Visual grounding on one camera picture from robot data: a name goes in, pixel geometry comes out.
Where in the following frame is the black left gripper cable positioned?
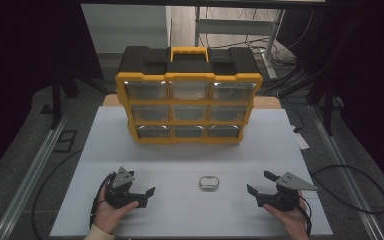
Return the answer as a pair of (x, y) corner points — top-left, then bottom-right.
(89, 173), (114, 231)

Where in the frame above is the white desk frame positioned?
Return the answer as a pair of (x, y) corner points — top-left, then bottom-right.
(194, 6), (286, 79)

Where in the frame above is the long black floor cable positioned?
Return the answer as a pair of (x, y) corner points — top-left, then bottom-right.
(31, 149), (84, 240)

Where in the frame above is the person's left hand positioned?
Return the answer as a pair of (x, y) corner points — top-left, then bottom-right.
(93, 184), (140, 235)

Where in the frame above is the person's right hand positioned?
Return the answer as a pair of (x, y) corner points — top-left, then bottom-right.
(263, 191), (310, 240)

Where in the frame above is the bundle of black cables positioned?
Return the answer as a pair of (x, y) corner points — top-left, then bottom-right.
(246, 39), (314, 99)

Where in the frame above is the dark curtain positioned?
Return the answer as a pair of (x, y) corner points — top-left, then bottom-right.
(276, 0), (384, 193)
(0, 0), (104, 186)

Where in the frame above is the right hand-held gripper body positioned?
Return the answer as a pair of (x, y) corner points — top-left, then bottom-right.
(257, 171), (318, 212)

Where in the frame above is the yellow black drawer organizer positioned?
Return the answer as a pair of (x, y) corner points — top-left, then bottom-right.
(114, 45), (264, 145)

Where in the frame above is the clear plastic drawer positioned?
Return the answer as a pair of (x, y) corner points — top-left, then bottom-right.
(212, 82), (257, 102)

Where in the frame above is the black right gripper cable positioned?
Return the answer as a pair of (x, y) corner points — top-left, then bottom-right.
(296, 194), (313, 238)

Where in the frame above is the grid of clear drawers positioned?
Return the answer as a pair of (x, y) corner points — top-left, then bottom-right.
(123, 80), (248, 139)

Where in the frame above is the aluminium floor rail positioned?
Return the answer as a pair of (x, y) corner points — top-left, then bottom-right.
(308, 104), (384, 240)
(0, 114), (69, 240)

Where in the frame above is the black metal stand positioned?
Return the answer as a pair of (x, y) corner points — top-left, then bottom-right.
(308, 76), (335, 136)
(41, 66), (109, 129)

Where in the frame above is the silver metal bracelet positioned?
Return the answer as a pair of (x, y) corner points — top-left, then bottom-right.
(198, 175), (220, 192)

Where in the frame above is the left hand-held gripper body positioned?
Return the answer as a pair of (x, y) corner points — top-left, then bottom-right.
(104, 166), (138, 210)

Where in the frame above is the white cabinet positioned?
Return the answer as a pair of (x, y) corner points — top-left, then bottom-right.
(80, 3), (172, 54)

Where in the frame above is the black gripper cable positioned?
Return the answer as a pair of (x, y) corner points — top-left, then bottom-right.
(296, 194), (313, 238)
(89, 173), (114, 231)

